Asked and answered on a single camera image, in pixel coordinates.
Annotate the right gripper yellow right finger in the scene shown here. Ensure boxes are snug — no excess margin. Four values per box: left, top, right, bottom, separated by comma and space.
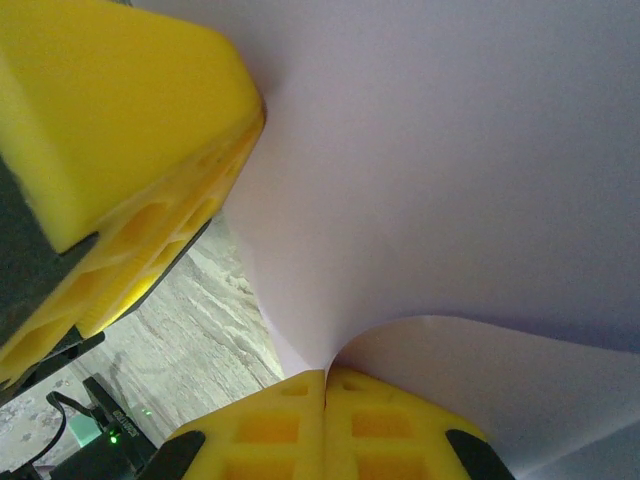
324, 366, 517, 480

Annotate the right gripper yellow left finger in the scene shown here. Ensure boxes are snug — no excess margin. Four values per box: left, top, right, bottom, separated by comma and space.
159, 368, 326, 480

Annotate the lilac paper sheet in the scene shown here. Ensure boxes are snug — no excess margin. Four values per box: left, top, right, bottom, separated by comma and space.
219, 0, 640, 480

